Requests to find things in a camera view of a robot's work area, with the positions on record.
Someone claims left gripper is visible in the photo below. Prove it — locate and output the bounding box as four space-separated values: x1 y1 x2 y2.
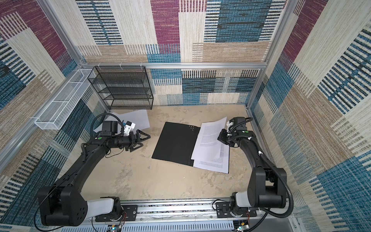
112 130 150 151

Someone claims orange black file folder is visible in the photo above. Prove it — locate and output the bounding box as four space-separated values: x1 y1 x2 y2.
152 122 201 167

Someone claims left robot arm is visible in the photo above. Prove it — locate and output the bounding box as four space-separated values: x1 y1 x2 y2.
36 117 151 230

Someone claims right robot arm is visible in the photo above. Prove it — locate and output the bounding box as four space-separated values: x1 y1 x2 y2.
218 117 294 218

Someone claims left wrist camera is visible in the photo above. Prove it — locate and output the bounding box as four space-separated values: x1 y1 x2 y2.
123 121 136 136

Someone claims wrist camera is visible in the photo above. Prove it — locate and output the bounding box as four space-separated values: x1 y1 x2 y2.
123 121 136 136
227 117 246 129

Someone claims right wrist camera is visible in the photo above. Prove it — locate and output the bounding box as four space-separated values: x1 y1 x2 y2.
227 117 246 129

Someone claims black wire mesh shelf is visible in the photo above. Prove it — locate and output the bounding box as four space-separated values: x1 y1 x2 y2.
88 66 154 111

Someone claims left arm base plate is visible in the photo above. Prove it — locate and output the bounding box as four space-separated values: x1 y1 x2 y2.
94 205 138 223

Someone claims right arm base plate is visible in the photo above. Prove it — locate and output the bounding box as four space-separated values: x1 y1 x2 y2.
212 199 257 218

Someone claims white wire mesh basket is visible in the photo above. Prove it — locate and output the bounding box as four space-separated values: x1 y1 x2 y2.
35 69 91 130

